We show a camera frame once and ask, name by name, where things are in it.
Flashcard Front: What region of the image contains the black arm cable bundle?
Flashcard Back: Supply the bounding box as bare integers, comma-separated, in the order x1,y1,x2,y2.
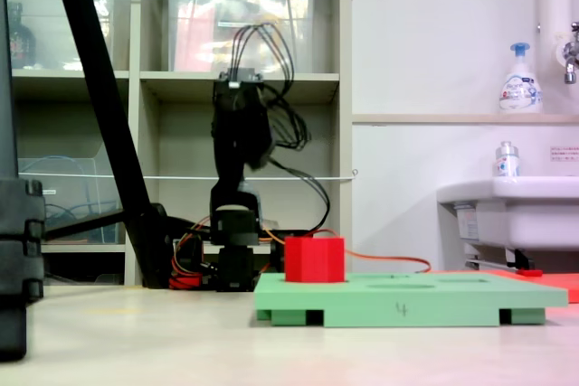
232,21,296,94

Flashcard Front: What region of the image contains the green shape sorting board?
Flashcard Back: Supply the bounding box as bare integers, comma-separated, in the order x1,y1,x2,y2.
252,271,570,329

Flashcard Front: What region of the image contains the orange red wire bundle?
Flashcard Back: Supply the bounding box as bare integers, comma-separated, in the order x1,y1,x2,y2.
169,218,219,290

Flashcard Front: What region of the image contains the red octagonal pillar block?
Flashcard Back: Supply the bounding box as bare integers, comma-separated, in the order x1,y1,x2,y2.
283,235,346,284

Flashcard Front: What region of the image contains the black notched tripod leg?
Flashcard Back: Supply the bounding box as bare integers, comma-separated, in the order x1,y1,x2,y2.
0,0,47,362

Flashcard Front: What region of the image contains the white cord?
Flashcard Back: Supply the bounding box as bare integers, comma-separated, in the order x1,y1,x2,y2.
17,168,360,182

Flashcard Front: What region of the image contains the clear plastic storage bin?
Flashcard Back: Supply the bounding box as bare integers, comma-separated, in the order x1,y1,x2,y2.
166,0,318,73
5,0,117,72

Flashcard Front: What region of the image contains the white red wall label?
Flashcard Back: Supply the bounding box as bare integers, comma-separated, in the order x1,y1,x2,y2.
548,146,579,163

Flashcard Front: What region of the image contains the clear bin with blue cables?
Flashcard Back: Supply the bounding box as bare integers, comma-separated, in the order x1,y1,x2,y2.
17,156,127,246

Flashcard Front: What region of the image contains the orange wire loop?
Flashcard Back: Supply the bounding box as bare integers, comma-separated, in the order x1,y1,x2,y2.
261,227,432,276

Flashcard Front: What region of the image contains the white soap pump bottle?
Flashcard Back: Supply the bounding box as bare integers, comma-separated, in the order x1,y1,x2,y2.
498,42,545,115

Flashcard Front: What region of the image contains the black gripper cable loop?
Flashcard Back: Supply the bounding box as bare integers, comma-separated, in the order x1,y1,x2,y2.
261,81,313,153

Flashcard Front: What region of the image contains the beige shelf unit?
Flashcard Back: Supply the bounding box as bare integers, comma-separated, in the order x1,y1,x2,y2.
0,0,355,288

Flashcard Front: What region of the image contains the small clear bottle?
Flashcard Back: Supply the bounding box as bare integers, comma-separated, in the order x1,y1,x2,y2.
493,140,522,178

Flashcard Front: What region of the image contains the metal faucet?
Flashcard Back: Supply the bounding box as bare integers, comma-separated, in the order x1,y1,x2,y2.
553,21,579,86

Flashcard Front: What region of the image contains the white sink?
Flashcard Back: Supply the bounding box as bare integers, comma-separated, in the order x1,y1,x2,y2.
435,174,579,270

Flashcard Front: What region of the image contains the dark glass bottle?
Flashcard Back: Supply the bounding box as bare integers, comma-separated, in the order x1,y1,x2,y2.
5,1,38,71

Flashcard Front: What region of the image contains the thin black tripod brace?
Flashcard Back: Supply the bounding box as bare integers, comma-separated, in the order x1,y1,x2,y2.
42,206,133,243

